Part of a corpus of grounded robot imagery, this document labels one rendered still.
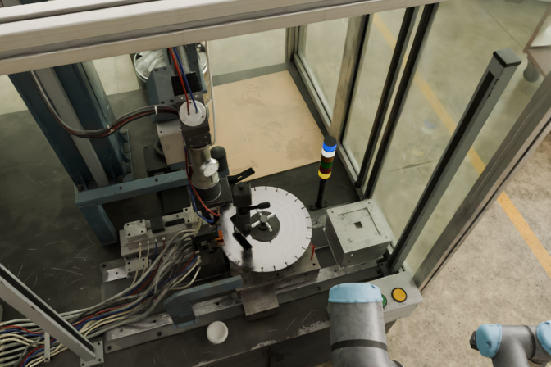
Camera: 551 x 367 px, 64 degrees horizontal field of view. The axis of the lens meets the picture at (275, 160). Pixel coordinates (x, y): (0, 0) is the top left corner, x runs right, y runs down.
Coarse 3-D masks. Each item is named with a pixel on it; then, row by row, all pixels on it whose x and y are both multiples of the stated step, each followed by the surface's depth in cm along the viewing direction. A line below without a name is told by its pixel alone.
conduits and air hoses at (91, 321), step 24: (168, 264) 148; (192, 264) 149; (168, 288) 143; (0, 312) 152; (72, 312) 153; (96, 312) 152; (120, 312) 151; (0, 336) 145; (24, 336) 148; (0, 360) 142; (24, 360) 142
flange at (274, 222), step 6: (252, 216) 154; (258, 216) 154; (276, 216) 154; (252, 222) 152; (270, 222) 151; (276, 222) 152; (252, 228) 151; (258, 228) 151; (264, 228) 149; (276, 228) 151; (252, 234) 150; (258, 234) 149; (264, 234) 149; (270, 234) 149; (276, 234) 150; (264, 240) 149
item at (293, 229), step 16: (256, 192) 161; (272, 192) 161; (224, 208) 157; (272, 208) 157; (288, 208) 157; (304, 208) 157; (224, 224) 153; (288, 224) 153; (304, 224) 153; (224, 240) 149; (240, 240) 149; (256, 240) 149; (272, 240) 149; (288, 240) 149; (304, 240) 150; (240, 256) 146; (256, 256) 146; (272, 256) 146; (288, 256) 146
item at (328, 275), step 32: (192, 160) 112; (192, 192) 126; (224, 192) 126; (320, 224) 175; (224, 256) 167; (320, 256) 167; (160, 288) 159; (192, 288) 134; (224, 288) 138; (256, 288) 152; (288, 288) 159; (320, 288) 160; (160, 320) 151; (192, 320) 152
